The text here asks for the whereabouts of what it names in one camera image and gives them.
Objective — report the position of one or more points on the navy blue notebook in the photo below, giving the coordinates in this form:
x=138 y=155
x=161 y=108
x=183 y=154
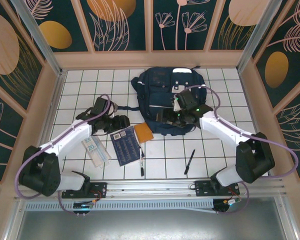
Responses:
x=126 y=147

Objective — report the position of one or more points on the orange leather wallet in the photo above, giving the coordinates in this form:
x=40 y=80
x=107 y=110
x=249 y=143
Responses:
x=143 y=133

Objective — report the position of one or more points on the clear plastic pencil case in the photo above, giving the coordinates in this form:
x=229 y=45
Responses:
x=97 y=152

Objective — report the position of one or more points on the navy blue backpack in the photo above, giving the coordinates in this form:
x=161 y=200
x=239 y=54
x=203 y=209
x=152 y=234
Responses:
x=162 y=85

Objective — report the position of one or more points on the black and white marker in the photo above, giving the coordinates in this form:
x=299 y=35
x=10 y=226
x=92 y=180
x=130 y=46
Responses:
x=141 y=162

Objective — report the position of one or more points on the black pen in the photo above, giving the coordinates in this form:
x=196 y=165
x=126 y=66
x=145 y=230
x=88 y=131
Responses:
x=190 y=161

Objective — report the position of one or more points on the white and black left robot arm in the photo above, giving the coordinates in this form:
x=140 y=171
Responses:
x=65 y=137

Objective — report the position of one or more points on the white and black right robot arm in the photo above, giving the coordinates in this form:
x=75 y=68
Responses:
x=222 y=130

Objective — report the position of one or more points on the small controller board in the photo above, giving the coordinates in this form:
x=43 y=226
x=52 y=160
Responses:
x=227 y=203
x=83 y=206

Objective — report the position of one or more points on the grey metal sheet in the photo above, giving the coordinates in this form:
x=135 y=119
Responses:
x=150 y=225

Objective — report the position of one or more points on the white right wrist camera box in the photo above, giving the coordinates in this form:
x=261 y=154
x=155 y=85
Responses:
x=176 y=106

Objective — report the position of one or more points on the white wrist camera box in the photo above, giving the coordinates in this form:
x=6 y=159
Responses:
x=176 y=106
x=115 y=108

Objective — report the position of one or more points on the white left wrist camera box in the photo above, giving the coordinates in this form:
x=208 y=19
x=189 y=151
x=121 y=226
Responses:
x=115 y=108

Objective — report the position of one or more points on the aluminium side rail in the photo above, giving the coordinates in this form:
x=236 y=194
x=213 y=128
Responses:
x=253 y=120
x=52 y=112

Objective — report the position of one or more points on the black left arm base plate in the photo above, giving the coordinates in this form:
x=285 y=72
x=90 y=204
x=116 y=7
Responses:
x=97 y=188

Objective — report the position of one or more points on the aluminium mounting rail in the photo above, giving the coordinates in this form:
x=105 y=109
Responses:
x=150 y=190

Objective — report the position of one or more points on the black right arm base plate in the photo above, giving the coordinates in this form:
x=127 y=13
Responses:
x=202 y=188

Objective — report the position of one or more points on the aluminium frame post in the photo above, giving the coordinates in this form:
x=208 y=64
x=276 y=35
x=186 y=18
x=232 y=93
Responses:
x=38 y=37
x=256 y=37

